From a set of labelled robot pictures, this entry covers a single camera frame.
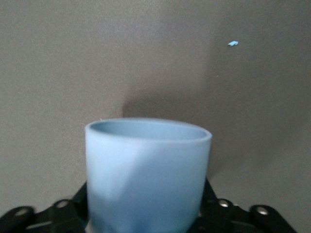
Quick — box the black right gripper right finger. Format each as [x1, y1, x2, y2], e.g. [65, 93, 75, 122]
[189, 178, 296, 233]

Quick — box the light blue cup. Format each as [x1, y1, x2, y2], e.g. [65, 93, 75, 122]
[84, 117, 213, 233]

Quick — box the dark grey table mat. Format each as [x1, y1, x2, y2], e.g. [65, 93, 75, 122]
[0, 0, 311, 233]

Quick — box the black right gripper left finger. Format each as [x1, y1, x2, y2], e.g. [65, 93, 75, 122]
[0, 181, 91, 233]

